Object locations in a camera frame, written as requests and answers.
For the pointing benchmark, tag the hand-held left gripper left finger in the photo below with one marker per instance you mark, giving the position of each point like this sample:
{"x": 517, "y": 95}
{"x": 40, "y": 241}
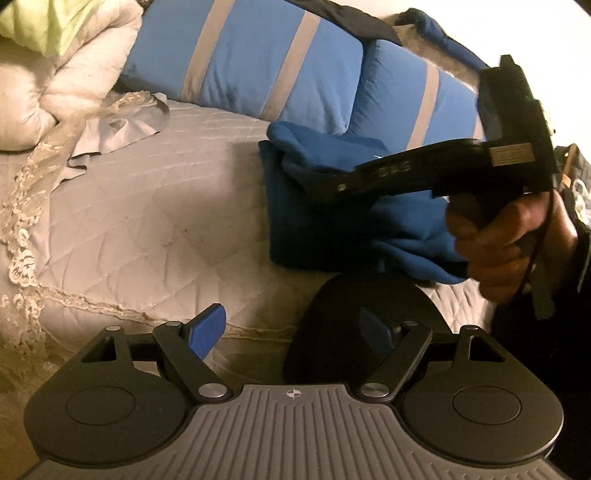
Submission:
{"x": 208, "y": 328}

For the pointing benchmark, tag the grey quilted bedspread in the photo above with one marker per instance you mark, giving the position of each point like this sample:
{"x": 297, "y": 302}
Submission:
{"x": 161, "y": 207}

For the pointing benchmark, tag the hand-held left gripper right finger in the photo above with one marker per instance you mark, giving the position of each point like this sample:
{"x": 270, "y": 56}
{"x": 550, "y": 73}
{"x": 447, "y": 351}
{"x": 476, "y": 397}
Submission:
{"x": 375, "y": 333}

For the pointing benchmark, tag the light green blanket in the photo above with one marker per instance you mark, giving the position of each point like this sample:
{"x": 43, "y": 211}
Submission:
{"x": 41, "y": 23}

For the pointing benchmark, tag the black garment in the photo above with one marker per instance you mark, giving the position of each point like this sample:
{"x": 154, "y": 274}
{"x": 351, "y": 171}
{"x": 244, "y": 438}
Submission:
{"x": 360, "y": 21}

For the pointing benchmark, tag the beige lace-trimmed bed cover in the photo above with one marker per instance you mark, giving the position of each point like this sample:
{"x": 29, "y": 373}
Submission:
{"x": 27, "y": 194}

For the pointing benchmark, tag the blue fleece garment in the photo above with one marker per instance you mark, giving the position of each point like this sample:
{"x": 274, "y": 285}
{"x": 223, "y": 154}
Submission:
{"x": 318, "y": 221}

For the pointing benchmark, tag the white rumpled comforter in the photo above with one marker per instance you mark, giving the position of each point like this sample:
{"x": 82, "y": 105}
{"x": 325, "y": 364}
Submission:
{"x": 92, "y": 69}

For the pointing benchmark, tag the person's right hand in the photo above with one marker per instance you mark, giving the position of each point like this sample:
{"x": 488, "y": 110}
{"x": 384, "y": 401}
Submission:
{"x": 508, "y": 249}

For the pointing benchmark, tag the person's right forearm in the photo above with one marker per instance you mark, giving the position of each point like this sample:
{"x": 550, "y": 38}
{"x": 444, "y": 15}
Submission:
{"x": 570, "y": 332}

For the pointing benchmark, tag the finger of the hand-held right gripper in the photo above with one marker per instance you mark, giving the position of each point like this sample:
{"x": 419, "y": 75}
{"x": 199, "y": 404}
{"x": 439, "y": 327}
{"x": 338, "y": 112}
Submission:
{"x": 332, "y": 189}

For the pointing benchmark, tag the blue pillow with grey stripes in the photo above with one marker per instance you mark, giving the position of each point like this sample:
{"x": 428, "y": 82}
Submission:
{"x": 240, "y": 60}
{"x": 406, "y": 101}

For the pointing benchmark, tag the black round cloth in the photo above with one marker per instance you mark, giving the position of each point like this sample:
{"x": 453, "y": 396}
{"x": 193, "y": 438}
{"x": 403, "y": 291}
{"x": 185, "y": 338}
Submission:
{"x": 337, "y": 314}

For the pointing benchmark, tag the dark blue cloth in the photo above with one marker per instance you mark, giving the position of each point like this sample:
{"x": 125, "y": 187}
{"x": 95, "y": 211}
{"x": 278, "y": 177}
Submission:
{"x": 443, "y": 37}

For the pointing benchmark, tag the grey fleece blanket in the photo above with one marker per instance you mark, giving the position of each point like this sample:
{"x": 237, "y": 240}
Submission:
{"x": 443, "y": 69}

